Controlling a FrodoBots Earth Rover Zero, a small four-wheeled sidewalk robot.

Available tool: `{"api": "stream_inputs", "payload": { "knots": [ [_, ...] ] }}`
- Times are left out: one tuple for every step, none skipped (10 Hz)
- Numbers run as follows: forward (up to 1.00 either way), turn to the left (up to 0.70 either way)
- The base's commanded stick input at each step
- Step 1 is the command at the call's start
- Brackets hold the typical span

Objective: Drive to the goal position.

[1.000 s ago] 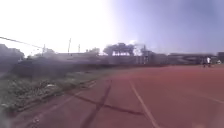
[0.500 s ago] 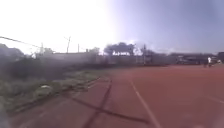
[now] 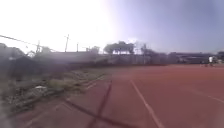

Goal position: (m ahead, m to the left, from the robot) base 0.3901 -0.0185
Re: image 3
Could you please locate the group of trees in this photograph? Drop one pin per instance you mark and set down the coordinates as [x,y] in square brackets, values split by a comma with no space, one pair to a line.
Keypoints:
[119,47]

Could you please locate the utility pole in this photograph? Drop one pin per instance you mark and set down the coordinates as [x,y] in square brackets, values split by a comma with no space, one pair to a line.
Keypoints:
[38,46]
[67,42]

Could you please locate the red running track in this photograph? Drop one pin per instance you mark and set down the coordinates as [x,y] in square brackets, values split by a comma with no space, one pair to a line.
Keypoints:
[173,100]

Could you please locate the weedy grass strip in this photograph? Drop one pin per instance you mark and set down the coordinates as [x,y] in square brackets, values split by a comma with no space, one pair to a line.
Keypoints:
[40,87]

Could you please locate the low building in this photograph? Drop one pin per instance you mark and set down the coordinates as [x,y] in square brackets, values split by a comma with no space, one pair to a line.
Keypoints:
[195,57]

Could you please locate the person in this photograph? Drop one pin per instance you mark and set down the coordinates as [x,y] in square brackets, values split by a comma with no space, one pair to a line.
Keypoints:
[210,60]

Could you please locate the long grey wall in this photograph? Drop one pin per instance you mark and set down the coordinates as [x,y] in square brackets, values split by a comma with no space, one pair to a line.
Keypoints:
[110,59]

